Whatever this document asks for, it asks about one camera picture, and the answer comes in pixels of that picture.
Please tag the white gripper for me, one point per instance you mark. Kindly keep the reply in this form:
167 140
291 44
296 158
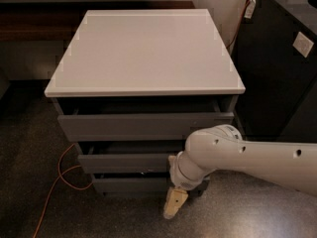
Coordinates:
179 178

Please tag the grey drawer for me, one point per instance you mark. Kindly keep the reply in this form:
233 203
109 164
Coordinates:
127 157
139 126
132 185

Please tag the grey bottom drawer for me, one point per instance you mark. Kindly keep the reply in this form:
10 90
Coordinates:
132 185

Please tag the grey drawer cabinet white top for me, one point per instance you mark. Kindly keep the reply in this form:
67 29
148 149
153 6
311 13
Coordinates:
145 61

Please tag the white square label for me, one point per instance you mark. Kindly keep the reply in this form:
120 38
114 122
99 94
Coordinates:
303 44

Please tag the grey top drawer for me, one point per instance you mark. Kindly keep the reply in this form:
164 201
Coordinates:
139 126

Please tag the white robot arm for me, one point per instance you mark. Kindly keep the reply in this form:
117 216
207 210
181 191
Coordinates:
222 148

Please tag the dark wooden bench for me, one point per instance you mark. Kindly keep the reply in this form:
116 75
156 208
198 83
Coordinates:
58 21

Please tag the grey middle drawer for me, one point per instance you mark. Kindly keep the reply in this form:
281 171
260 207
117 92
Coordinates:
127 157

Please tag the black cabinet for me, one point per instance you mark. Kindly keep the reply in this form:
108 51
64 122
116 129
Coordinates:
280 101

